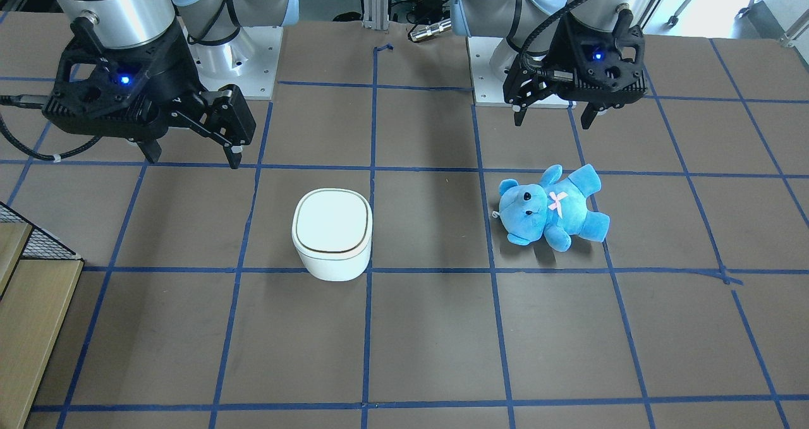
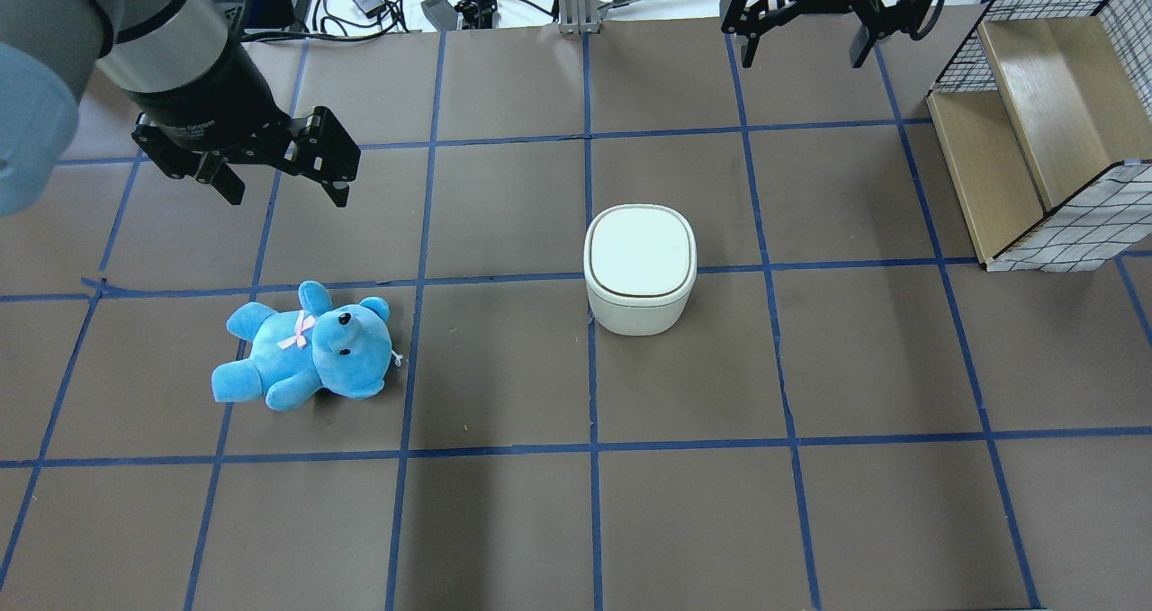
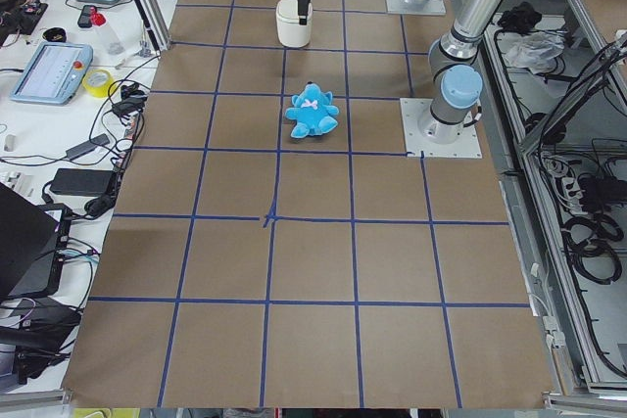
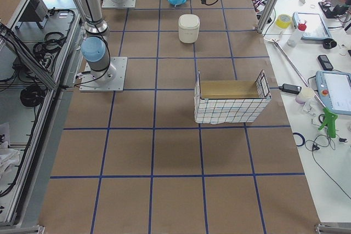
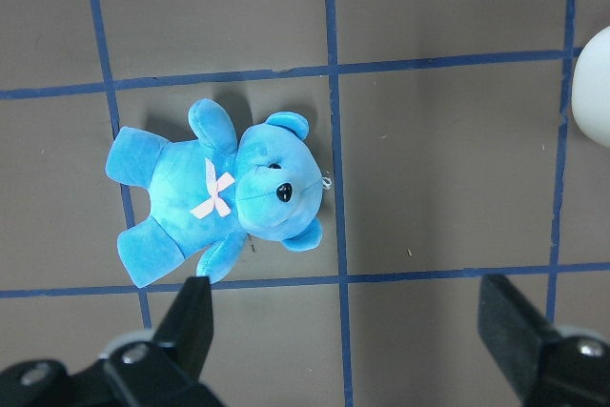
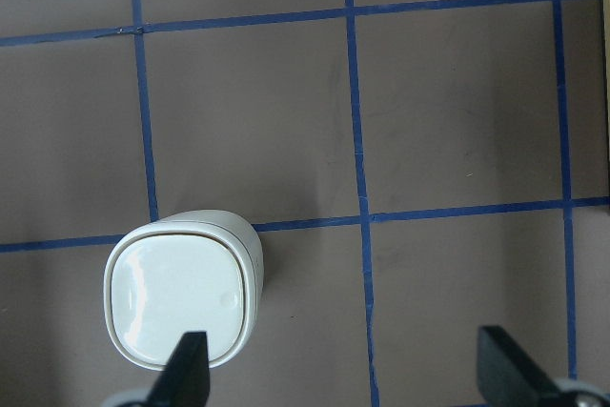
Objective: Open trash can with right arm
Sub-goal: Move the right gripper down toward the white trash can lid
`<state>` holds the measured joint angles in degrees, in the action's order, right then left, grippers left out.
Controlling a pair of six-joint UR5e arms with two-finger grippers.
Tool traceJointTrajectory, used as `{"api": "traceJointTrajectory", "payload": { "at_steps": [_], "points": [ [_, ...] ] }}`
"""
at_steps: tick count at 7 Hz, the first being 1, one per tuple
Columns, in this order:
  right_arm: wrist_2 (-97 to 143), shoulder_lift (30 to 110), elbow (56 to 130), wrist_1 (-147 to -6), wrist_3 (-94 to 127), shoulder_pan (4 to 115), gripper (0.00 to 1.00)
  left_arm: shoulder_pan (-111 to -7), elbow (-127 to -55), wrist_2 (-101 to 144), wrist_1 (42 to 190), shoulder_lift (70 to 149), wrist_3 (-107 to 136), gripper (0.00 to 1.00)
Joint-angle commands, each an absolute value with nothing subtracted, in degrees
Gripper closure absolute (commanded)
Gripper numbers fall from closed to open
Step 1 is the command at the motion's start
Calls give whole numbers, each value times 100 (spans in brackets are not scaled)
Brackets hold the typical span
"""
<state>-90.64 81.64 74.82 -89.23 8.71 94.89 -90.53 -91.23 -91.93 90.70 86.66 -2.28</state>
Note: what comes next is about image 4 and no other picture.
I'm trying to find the grey control box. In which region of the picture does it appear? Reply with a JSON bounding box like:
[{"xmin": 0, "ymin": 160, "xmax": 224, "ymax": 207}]
[{"xmin": 19, "ymin": 0, "xmax": 48, "ymax": 29}]

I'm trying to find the black mobile phone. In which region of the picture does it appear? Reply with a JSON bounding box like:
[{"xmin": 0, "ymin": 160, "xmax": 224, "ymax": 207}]
[{"xmin": 318, "ymin": 55, "xmax": 333, "ymax": 71}]

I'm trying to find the black coiled cable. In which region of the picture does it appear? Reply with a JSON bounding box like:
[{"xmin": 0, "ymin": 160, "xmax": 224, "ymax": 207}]
[{"xmin": 20, "ymin": 83, "xmax": 42, "ymax": 107}]

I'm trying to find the lower blue teach pendant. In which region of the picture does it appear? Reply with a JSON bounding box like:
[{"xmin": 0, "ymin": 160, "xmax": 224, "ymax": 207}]
[{"xmin": 315, "ymin": 71, "xmax": 350, "ymax": 115}]

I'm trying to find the white checkered open box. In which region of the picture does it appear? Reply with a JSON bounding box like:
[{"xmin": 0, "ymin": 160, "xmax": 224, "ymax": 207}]
[{"xmin": 194, "ymin": 70, "xmax": 271, "ymax": 124}]

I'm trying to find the white small trash can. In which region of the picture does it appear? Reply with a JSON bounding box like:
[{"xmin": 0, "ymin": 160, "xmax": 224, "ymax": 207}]
[{"xmin": 178, "ymin": 14, "xmax": 200, "ymax": 43}]

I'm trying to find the aluminium frame rail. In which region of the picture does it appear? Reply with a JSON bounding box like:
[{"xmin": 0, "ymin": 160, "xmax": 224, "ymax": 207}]
[{"xmin": 1, "ymin": 23, "xmax": 58, "ymax": 90}]

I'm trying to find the blue teach pendant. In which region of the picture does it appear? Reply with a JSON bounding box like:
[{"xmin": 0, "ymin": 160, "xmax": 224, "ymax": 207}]
[
  {"xmin": 292, "ymin": 12, "xmax": 332, "ymax": 41},
  {"xmin": 315, "ymin": 71, "xmax": 350, "ymax": 115}
]

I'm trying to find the white bottle red cap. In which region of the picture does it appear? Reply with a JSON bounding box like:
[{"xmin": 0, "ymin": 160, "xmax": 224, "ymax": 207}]
[{"xmin": 287, "ymin": 20, "xmax": 307, "ymax": 47}]

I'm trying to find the black power adapter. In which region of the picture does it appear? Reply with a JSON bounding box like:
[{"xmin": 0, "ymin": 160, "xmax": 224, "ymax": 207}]
[{"xmin": 279, "ymin": 83, "xmax": 302, "ymax": 95}]

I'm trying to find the green handled reach grabber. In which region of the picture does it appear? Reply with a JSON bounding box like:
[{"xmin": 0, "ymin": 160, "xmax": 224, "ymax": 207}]
[{"xmin": 268, "ymin": 39, "xmax": 338, "ymax": 138}]

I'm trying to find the white plastic cup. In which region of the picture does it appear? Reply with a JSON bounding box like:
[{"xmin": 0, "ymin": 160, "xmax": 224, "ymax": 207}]
[{"xmin": 295, "ymin": 87, "xmax": 315, "ymax": 104}]

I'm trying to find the yellow tape roll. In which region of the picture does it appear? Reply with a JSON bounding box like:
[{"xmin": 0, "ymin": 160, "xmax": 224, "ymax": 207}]
[{"xmin": 275, "ymin": 14, "xmax": 292, "ymax": 29}]

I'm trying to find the aluminium frame post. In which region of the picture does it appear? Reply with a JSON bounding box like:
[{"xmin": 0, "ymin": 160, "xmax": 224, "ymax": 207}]
[{"xmin": 256, "ymin": 0, "xmax": 292, "ymax": 33}]

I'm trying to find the upper blue teach pendant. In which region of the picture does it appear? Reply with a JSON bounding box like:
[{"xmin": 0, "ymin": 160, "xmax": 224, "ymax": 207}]
[{"xmin": 292, "ymin": 12, "xmax": 332, "ymax": 41}]

